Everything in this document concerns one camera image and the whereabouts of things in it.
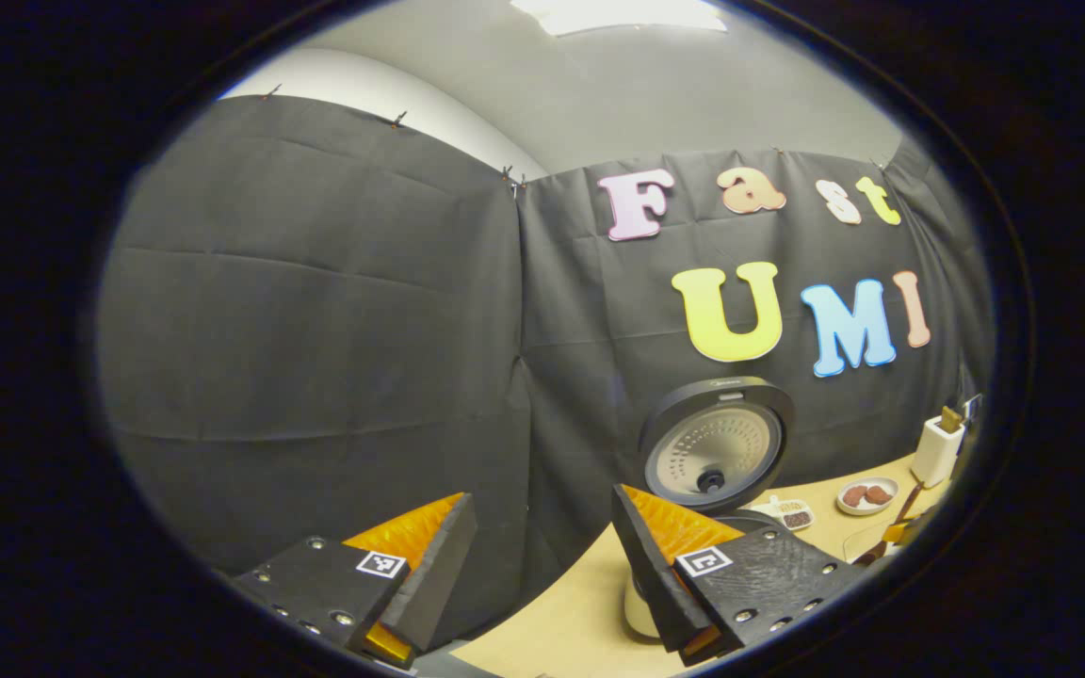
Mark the white toaster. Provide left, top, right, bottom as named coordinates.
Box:
left=911, top=415, right=965, bottom=488

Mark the white divided grain dish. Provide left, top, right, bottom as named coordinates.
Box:
left=752, top=496, right=816, bottom=531

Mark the dark grey rice cooker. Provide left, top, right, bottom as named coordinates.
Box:
left=623, top=377, right=796, bottom=643

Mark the black backdrop cloth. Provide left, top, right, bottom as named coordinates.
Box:
left=95, top=94, right=997, bottom=651

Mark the white round plate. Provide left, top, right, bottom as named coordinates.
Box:
left=835, top=476, right=899, bottom=517

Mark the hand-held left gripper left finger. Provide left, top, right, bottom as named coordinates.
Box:
left=230, top=492, right=478, bottom=671

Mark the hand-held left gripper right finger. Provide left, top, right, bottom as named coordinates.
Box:
left=611, top=484, right=873, bottom=668

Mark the long ceiling light panel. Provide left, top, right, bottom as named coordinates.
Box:
left=510, top=0, right=728, bottom=37

